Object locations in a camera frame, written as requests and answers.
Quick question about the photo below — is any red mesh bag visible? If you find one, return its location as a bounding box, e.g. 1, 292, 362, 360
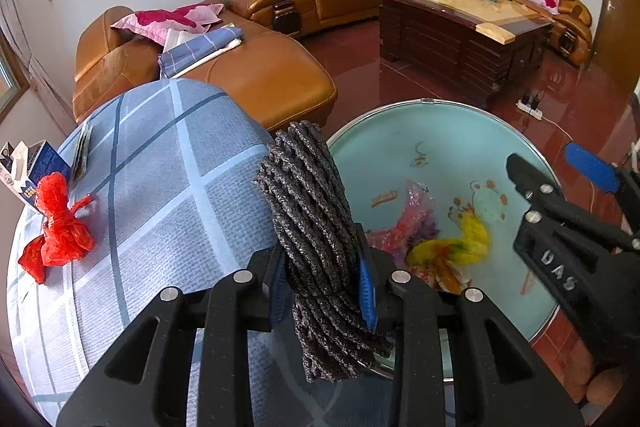
18, 172, 96, 285

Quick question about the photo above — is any pale curtain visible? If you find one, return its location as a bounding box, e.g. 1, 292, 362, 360
0, 0, 76, 128

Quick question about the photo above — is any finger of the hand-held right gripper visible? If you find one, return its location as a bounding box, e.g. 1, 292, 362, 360
565, 142, 640, 238
506, 153, 626, 253

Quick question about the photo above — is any window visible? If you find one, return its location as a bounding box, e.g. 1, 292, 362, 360
0, 52, 28, 112

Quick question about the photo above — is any flat dark sachet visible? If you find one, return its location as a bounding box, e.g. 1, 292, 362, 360
70, 122, 93, 180

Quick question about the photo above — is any light blue cartoon basin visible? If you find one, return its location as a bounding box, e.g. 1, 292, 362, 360
325, 99, 568, 383

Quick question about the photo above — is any white power cable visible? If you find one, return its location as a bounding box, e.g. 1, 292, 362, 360
542, 114, 601, 208

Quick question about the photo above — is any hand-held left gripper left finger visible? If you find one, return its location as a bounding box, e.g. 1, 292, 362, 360
56, 246, 297, 427

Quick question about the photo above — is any yellow plastic bag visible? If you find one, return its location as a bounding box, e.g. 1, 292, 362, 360
405, 212, 491, 268

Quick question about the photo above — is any brown leather chaise sofa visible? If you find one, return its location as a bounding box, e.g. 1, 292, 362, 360
72, 0, 337, 132

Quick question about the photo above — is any person's right hand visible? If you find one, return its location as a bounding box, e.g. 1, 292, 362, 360
562, 346, 626, 407

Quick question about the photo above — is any blue plaid tablecloth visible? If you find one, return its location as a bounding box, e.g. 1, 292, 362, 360
7, 79, 401, 427

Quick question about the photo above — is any brown wooden door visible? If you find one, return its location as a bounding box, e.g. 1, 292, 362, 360
590, 0, 640, 108

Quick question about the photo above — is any folded white cloth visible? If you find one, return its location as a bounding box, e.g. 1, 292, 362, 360
165, 28, 236, 72

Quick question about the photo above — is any grey braided scrubber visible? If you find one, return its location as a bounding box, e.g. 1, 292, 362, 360
256, 121, 396, 384

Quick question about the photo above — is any dark wooden coffee table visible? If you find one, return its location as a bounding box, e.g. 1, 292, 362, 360
370, 0, 556, 110

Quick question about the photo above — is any brown leather armchair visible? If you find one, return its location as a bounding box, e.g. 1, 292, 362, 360
472, 0, 593, 68

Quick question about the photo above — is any pink clear plastic bag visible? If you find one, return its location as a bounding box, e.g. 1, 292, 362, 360
367, 179, 441, 265

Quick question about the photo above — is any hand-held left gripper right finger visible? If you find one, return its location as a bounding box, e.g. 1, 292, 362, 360
352, 224, 586, 427

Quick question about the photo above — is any folded blue plaid sheet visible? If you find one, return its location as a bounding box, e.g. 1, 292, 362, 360
158, 27, 244, 80

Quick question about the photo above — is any white power strip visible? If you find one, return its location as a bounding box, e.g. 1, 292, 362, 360
516, 92, 545, 118

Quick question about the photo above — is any blue milk carton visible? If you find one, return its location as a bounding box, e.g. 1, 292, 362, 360
20, 139, 71, 212

